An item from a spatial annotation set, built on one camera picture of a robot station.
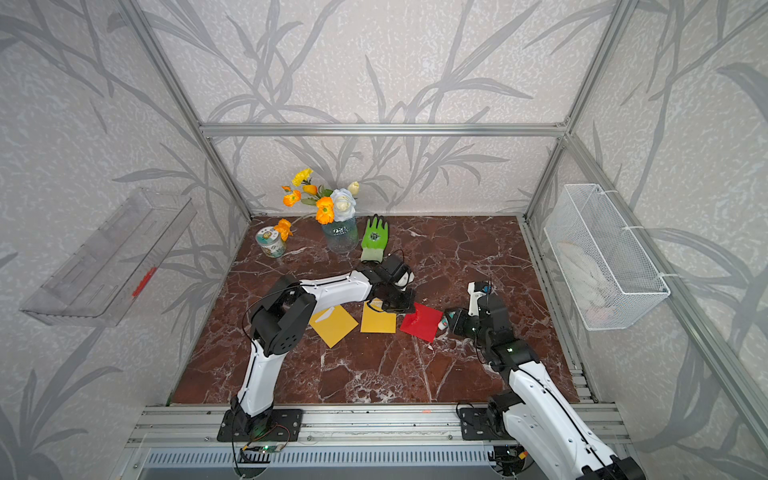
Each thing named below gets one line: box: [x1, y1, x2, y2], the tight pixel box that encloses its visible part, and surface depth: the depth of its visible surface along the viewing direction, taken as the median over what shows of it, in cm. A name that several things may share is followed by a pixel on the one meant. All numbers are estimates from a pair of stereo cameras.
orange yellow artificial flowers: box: [274, 168, 360, 242], surface depth 81 cm
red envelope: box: [400, 302, 443, 343], surface depth 95 cm
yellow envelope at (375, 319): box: [360, 297, 397, 333], surface depth 92 cm
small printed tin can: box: [256, 226, 287, 258], surface depth 107 cm
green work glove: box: [361, 215, 389, 263], surface depth 114 cm
